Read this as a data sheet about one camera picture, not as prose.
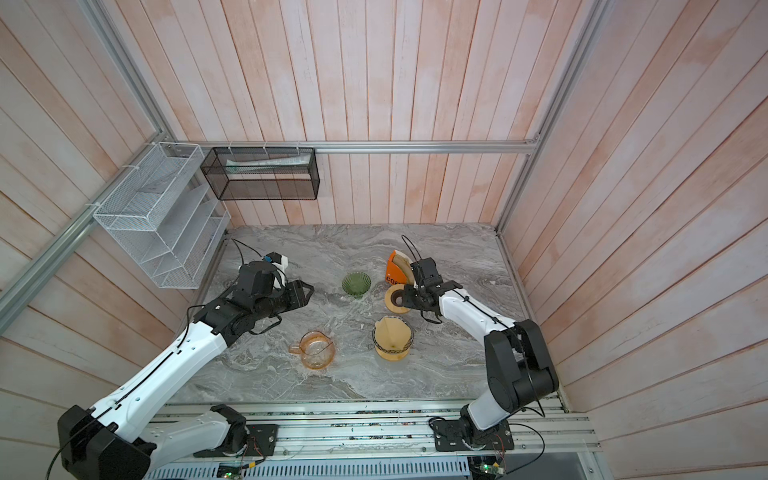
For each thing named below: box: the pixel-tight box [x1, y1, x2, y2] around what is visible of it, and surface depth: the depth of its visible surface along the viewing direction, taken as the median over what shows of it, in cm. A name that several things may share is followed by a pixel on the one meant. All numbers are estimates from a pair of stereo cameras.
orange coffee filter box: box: [385, 250, 408, 284], surface depth 103 cm
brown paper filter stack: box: [392, 250, 415, 285], surface depth 102 cm
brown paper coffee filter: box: [375, 316, 411, 349], surface depth 80 cm
